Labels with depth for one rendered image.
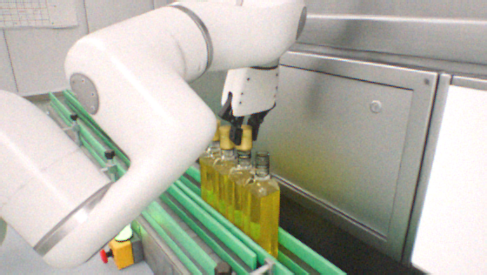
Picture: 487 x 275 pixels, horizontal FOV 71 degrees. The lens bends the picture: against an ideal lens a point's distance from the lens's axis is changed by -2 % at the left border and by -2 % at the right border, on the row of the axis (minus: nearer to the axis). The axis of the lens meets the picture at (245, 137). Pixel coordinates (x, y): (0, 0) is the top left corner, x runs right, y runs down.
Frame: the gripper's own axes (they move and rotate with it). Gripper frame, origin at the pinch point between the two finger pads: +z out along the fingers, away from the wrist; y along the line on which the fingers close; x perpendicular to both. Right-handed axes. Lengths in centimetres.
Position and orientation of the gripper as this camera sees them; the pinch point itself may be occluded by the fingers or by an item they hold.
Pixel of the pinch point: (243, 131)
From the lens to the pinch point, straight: 69.6
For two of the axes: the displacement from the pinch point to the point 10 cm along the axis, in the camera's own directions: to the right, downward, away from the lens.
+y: -7.8, 2.2, -5.8
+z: -1.6, 8.3, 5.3
